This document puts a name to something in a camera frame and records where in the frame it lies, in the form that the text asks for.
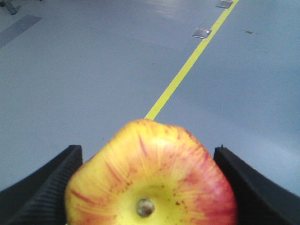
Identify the far silver floor plate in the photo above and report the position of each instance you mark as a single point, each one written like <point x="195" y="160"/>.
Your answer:
<point x="224" y="4"/>

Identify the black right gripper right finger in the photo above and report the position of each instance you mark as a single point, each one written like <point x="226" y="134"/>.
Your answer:
<point x="260" y="201"/>

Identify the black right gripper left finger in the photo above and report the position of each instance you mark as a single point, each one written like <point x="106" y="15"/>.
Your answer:
<point x="38" y="199"/>

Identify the silver floor socket plate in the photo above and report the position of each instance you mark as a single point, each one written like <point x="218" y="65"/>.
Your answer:
<point x="202" y="33"/>

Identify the red yellow apple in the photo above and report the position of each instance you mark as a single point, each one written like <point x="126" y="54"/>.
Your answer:
<point x="150" y="174"/>

